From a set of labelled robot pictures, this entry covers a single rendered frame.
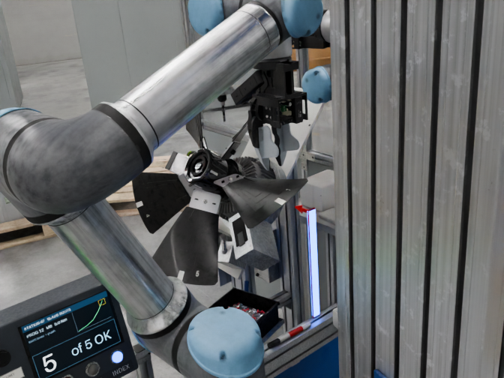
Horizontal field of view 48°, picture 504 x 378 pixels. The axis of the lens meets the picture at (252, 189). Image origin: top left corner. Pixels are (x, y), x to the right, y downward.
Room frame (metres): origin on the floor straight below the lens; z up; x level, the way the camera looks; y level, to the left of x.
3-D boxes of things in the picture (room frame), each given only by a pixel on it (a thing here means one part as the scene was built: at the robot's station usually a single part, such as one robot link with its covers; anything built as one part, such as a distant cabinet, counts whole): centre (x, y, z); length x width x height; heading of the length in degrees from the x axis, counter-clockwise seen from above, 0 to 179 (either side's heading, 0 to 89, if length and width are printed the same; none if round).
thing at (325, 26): (1.34, -0.23, 1.64); 0.08 x 0.05 x 0.08; 137
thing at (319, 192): (2.10, -0.28, 0.92); 0.17 x 0.16 x 0.11; 127
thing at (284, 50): (1.03, -0.06, 1.65); 0.08 x 0.08 x 0.05
